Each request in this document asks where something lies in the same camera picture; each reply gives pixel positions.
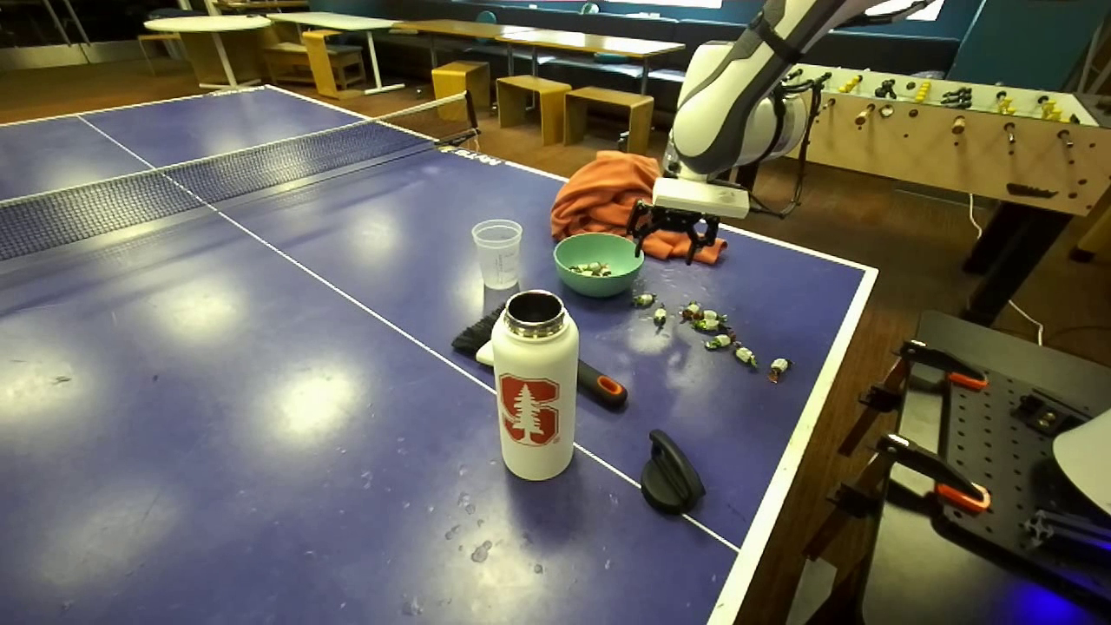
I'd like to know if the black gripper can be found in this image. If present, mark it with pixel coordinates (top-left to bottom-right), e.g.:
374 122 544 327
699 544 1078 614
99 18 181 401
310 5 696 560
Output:
633 200 721 269

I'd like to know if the teal green bowl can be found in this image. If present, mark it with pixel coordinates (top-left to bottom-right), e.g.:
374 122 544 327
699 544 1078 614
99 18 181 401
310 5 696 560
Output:
548 233 646 302

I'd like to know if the clear plastic measuring cup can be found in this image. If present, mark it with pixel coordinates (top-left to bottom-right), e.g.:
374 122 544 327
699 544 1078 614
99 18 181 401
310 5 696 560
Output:
468 214 529 294

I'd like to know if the orange cloth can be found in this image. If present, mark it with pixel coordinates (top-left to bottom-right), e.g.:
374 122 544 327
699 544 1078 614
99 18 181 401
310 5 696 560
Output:
544 151 732 272

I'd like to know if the wooden bench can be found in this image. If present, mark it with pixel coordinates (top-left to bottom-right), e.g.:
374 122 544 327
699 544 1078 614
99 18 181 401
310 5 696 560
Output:
563 84 658 153
496 74 574 151
427 58 496 115

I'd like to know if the white bottle red logo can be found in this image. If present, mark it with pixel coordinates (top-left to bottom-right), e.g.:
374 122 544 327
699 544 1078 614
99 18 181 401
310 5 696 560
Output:
490 290 584 486

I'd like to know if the black bottle cap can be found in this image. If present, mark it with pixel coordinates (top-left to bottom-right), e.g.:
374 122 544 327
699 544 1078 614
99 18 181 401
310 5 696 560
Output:
638 426 709 516

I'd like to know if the long wooden table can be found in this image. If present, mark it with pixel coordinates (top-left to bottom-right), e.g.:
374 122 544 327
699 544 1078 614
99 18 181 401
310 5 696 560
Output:
393 13 687 94

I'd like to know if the wooden foosball table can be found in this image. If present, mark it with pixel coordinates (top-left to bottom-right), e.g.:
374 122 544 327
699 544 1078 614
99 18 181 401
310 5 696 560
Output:
794 63 1111 327

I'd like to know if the wooden chair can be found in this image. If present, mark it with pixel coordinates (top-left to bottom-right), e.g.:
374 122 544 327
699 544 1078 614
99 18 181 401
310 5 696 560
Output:
257 29 373 100

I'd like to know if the white rectangular table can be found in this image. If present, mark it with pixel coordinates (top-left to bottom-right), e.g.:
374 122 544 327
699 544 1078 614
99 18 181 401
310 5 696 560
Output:
268 11 403 97

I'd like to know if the round white table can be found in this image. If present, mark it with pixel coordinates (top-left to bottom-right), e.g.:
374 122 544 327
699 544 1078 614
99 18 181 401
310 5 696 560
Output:
143 11 276 91

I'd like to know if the table tennis net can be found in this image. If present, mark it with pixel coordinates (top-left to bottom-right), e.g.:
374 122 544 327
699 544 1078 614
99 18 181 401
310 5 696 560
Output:
0 86 485 265

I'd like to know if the orange handled clamp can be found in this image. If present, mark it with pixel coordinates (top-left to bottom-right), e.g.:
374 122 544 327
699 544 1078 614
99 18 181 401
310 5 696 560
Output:
898 336 992 397
883 431 996 516

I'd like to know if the black perforated mount plate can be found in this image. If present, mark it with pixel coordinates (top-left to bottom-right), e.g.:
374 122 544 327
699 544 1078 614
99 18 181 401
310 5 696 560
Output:
860 309 1111 625

